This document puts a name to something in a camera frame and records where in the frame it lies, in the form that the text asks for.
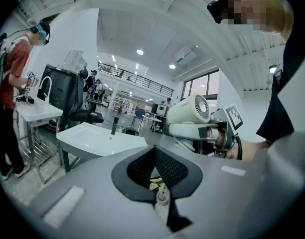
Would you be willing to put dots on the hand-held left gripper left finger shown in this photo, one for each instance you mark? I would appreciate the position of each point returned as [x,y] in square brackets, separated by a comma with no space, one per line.
[97,195]

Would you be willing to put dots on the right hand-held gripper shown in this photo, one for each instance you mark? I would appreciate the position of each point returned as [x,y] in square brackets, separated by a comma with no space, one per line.
[233,117]

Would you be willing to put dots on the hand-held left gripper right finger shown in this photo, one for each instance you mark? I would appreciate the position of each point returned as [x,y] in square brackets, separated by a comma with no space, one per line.
[222,198]

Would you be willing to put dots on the cream hair dryer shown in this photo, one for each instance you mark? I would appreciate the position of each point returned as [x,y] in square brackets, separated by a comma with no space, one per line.
[185,108]

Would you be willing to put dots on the white sink basin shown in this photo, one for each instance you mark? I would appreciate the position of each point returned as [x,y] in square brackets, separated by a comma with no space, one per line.
[38,112]
[92,138]

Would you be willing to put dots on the person's right forearm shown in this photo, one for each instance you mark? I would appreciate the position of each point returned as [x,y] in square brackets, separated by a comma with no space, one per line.
[252,149]

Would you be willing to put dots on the black hair dryer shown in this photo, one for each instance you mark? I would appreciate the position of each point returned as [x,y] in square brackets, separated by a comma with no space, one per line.
[31,99]

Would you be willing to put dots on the black equipment cabinet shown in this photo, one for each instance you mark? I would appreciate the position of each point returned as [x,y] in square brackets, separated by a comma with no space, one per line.
[159,109]

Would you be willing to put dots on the white oval side table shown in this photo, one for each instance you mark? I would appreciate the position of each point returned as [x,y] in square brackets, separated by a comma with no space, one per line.
[152,118]

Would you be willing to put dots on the blue chair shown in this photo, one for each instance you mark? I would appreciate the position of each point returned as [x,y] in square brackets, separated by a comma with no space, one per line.
[140,113]

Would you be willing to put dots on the dark framed glass window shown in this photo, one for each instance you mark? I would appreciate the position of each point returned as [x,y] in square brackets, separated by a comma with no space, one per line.
[199,84]

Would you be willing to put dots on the green black bag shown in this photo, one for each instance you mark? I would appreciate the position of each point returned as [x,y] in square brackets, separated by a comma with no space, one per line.
[131,130]

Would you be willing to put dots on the black mezzanine railing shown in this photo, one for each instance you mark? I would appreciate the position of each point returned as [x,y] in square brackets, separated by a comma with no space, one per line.
[142,81]

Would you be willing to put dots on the round ceiling light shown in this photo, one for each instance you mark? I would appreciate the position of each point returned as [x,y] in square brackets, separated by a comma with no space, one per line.
[172,66]
[140,52]

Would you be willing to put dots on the white storage racks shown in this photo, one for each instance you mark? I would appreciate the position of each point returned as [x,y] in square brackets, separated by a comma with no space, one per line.
[122,101]

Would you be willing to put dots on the black faucet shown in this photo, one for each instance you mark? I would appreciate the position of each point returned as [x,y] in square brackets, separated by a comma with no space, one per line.
[114,126]

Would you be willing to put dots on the white ceiling air conditioner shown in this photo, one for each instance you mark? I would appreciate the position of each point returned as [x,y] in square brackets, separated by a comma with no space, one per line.
[185,56]

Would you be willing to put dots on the person's black clothes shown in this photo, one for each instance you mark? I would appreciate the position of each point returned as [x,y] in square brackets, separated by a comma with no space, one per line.
[277,113]

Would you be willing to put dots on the black office chair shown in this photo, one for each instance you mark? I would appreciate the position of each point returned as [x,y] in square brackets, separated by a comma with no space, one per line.
[79,96]

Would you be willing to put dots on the white curved faucet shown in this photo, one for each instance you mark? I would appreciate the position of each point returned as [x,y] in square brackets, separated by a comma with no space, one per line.
[49,83]

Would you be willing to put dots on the clear acrylic organizer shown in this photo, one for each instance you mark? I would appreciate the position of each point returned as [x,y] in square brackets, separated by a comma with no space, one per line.
[72,60]

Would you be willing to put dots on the person's head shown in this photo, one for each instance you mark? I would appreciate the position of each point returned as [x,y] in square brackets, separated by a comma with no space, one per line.
[247,9]

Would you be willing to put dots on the black head-mounted camera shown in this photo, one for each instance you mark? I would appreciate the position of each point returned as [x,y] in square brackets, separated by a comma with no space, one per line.
[216,9]

